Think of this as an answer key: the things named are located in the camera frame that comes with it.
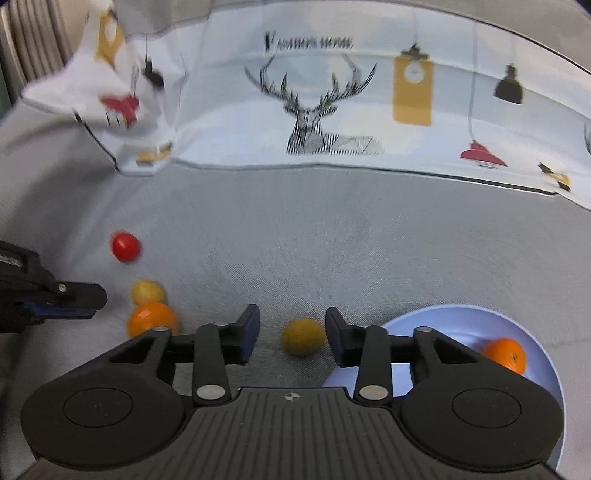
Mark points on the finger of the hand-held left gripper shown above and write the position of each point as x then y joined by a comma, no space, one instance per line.
60,314
78,295

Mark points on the red tomato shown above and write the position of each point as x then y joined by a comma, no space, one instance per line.
125,246

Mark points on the plastic orange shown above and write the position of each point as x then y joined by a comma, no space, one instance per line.
147,321

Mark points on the grey pleated curtain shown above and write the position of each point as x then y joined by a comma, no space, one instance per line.
32,37

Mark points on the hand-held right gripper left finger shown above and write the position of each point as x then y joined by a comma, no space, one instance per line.
249,330

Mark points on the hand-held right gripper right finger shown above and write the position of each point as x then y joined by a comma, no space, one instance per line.
334,337

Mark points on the small yellow fruit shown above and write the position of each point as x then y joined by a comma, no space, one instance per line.
303,337
147,291

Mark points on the blue plate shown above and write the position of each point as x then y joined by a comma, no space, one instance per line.
461,323

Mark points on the white deer print cloth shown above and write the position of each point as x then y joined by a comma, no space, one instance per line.
231,115

